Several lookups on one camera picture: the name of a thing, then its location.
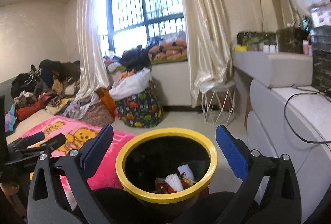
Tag white foam net bundle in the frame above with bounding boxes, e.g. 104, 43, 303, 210
165, 174, 183, 193

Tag yellow rimmed black trash bin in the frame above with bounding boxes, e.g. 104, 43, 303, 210
116, 128, 218, 204

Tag pink bear football blanket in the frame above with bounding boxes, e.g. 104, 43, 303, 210
21, 115, 136, 191

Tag floral patterned basket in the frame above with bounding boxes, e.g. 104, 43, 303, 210
81, 102, 114, 127

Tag white foam net in bin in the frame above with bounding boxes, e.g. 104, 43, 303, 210
177, 164, 195, 181

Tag white dresser desk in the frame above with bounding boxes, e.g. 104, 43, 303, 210
233, 51, 330, 223

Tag orange cloth bag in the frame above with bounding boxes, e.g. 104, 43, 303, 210
96, 88, 116, 118

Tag dinosaur print storage bag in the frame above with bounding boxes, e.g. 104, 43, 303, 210
115, 79, 164, 128

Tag pile of clothes on bed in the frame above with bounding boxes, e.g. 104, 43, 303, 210
1, 59, 81, 135

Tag cream satin left curtain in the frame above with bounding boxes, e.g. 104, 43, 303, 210
76, 0, 109, 100

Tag cream satin curtain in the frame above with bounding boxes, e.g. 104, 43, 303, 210
76, 0, 109, 100
182, 0, 233, 107

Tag colourful wrappers in bin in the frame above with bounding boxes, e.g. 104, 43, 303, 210
154, 173, 196, 194

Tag white bedding in bag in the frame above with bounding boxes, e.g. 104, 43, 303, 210
109, 68, 152, 101

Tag dark jacket on sill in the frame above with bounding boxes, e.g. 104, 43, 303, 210
119, 45, 150, 72

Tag green patterned cosmetic bag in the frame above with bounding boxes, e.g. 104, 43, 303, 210
237, 31, 277, 51

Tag cream satin right curtain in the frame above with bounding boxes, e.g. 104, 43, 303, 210
182, 0, 233, 107

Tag orange patterned folded quilt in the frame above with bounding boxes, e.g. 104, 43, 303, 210
148, 39, 187, 62

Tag arched vanity mirror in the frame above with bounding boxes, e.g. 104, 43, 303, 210
260, 0, 301, 32

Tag white wire frame stool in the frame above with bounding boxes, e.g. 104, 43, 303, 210
200, 80, 236, 125

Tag black power cable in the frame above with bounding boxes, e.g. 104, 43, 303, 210
283, 85, 331, 145

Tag black barred window frame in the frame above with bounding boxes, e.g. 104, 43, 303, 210
97, 0, 186, 57

